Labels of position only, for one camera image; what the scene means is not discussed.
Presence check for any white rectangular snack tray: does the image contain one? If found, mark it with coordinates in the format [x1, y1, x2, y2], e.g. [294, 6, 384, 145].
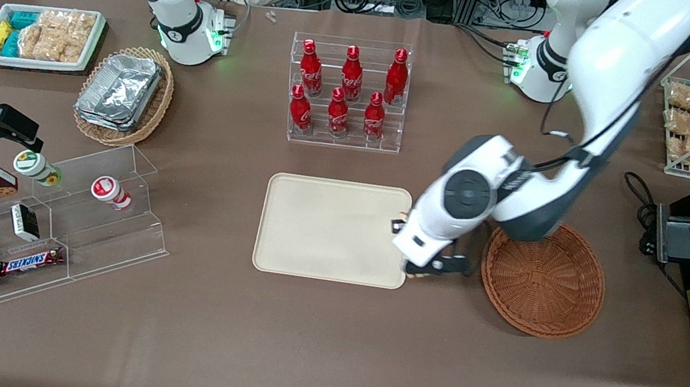
[0, 0, 109, 82]

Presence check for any round brown wicker basket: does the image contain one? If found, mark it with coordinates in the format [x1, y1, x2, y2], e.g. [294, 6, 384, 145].
[472, 214, 614, 346]

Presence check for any aluminium foil tray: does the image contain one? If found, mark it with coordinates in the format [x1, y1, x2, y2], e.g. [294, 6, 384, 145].
[72, 49, 165, 137]

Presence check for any cream plastic serving tray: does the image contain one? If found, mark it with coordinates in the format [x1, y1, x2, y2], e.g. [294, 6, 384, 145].
[251, 169, 419, 292]

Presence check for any oval tan wicker basket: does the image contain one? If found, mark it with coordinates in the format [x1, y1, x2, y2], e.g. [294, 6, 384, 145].
[69, 39, 180, 154]

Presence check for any green lid yogurt cup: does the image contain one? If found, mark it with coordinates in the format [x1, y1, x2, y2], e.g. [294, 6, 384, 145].
[11, 148, 66, 188]

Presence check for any small teal snack box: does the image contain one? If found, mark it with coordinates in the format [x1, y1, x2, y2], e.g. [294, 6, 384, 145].
[7, 8, 40, 33]
[0, 29, 24, 59]

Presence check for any small black white box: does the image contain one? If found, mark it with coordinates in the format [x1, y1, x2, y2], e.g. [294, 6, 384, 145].
[7, 203, 45, 245]

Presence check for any red lid yogurt cup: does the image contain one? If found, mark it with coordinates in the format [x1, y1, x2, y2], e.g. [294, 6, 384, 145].
[89, 174, 135, 213]

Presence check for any clear acrylic step display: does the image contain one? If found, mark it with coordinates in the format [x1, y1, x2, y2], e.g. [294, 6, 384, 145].
[0, 126, 184, 347]

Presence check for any red cola bottle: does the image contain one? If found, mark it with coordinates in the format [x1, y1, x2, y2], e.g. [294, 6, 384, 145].
[382, 47, 413, 107]
[361, 91, 389, 142]
[296, 38, 329, 98]
[324, 86, 354, 139]
[338, 45, 368, 103]
[286, 83, 318, 135]

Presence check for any clear acrylic bottle rack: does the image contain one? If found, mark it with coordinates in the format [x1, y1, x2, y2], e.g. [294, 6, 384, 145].
[278, 29, 416, 157]

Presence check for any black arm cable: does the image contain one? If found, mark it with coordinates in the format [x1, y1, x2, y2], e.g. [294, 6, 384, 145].
[534, 67, 647, 188]

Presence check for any black power cable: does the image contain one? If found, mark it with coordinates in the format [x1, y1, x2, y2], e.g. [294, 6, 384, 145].
[608, 171, 690, 299]

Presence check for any black base cable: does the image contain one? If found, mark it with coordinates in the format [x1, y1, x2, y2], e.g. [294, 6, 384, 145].
[176, 0, 255, 40]

